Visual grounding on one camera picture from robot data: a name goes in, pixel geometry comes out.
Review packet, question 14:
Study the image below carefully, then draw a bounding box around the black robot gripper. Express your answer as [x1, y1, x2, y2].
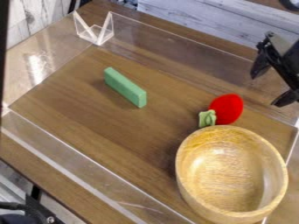
[250, 31, 299, 108]

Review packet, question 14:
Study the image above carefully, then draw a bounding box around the red plush tomato toy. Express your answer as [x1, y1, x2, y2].
[199, 94, 245, 128]

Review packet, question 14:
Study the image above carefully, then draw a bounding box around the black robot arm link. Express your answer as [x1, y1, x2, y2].
[0, 0, 10, 111]

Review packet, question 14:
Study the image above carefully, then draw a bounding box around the wooden bowl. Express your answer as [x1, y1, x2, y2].
[175, 125, 289, 224]

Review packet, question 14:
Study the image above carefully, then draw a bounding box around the green rectangular block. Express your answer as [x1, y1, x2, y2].
[104, 67, 147, 108]

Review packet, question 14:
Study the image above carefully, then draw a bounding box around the black clamp under table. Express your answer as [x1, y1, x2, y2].
[26, 185, 66, 224]

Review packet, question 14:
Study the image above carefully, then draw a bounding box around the clear acrylic tray enclosure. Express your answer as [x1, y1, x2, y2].
[0, 11, 299, 224]

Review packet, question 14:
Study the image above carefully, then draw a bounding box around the black cable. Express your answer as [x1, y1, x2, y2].
[0, 200, 40, 224]

